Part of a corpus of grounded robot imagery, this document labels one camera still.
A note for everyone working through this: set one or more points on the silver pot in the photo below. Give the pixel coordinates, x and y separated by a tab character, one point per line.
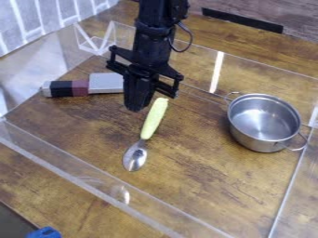
265	123

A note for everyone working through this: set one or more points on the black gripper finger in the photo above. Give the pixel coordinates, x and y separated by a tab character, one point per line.
139	88

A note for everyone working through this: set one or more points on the grey block with dark end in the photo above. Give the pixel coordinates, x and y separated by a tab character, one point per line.
99	83

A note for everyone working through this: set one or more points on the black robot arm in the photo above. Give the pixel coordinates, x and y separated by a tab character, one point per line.
165	12

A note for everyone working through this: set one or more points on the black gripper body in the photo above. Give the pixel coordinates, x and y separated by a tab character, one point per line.
147	57

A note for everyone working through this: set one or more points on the clear acrylic triangle stand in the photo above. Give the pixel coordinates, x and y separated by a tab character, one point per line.
92	44

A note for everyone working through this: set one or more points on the spoon with yellow handle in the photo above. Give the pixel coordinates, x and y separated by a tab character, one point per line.
135	155

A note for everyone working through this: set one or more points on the blue object at bottom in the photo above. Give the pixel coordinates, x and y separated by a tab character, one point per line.
46	232

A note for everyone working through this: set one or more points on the black strip on wall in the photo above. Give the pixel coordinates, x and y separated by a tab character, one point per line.
259	24

